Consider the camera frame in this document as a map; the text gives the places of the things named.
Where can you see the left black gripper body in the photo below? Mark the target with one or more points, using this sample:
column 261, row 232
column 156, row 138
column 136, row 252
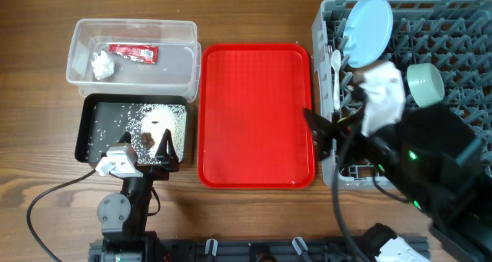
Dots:
column 157, row 173

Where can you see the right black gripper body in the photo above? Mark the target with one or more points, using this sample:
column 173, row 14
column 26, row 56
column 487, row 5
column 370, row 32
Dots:
column 354, row 147

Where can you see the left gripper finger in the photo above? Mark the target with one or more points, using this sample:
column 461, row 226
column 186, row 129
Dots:
column 125, row 140
column 166, row 152

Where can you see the white rice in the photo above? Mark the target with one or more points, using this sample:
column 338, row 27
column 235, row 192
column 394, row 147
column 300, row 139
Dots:
column 112, row 120

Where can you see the white napkin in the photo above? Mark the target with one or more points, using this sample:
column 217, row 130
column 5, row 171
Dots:
column 103, row 65

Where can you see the white plastic spoon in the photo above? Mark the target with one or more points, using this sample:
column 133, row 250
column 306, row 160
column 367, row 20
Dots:
column 336, row 66

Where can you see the red ketchup packet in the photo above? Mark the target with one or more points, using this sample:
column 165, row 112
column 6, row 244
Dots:
column 146, row 54

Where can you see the mint green bowl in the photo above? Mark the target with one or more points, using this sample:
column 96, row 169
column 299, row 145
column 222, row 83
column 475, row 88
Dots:
column 425, row 83

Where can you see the light blue plate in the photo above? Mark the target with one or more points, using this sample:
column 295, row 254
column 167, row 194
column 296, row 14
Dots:
column 367, row 30

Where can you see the brown food scrap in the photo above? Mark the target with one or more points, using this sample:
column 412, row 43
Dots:
column 147, row 140

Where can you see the white plastic fork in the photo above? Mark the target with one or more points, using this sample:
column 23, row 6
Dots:
column 329, row 50

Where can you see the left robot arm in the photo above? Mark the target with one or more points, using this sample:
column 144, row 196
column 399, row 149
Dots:
column 123, row 215

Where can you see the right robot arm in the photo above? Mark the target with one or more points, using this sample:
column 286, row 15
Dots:
column 434, row 160

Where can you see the grey dishwasher rack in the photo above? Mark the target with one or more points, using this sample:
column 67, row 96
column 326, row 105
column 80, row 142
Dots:
column 453, row 35

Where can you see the black plastic tray bin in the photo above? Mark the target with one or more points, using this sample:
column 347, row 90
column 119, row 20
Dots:
column 87, row 116

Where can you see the red serving tray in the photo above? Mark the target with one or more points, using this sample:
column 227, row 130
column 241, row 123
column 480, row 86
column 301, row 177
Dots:
column 251, row 128

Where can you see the clear plastic bin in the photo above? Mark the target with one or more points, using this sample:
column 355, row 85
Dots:
column 176, row 71

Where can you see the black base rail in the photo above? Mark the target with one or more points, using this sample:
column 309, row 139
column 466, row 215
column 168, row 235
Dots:
column 329, row 249

